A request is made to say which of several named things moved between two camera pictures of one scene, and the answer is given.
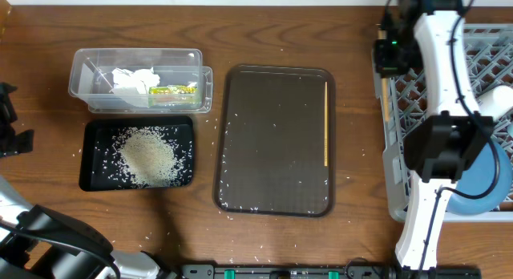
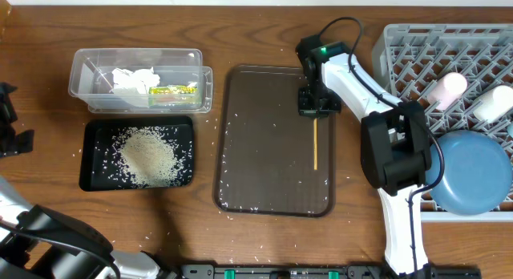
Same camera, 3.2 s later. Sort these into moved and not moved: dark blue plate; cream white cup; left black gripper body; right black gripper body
Moved: right black gripper body
Not moved: dark blue plate; left black gripper body; cream white cup
